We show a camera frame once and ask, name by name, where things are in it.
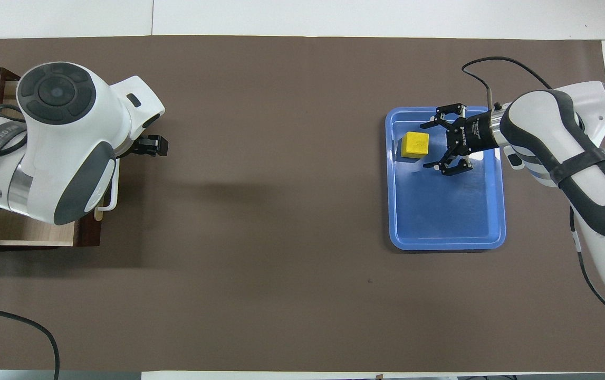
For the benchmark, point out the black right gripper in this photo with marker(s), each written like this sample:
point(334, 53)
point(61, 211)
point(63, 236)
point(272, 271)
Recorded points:
point(471, 134)

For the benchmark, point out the yellow cube block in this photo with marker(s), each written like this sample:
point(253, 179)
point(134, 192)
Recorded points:
point(414, 144)

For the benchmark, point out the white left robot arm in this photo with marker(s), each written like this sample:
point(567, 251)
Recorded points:
point(70, 148)

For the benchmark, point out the blue plastic tray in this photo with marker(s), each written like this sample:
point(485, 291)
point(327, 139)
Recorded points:
point(444, 211)

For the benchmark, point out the brown paper table mat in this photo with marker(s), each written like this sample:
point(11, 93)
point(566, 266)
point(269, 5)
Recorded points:
point(281, 211)

